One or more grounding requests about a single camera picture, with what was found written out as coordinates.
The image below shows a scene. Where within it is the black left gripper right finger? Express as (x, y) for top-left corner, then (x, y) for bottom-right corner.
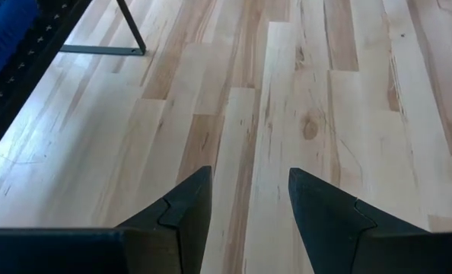
(288, 167), (452, 274)

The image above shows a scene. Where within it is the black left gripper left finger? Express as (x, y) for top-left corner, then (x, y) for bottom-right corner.
(0, 165), (214, 274)

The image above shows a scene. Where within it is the blue plastic basket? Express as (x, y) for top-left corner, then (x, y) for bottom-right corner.
(0, 0), (40, 81)

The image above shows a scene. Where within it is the black perforated metal riser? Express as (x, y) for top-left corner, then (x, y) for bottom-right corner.
(0, 0), (148, 165)

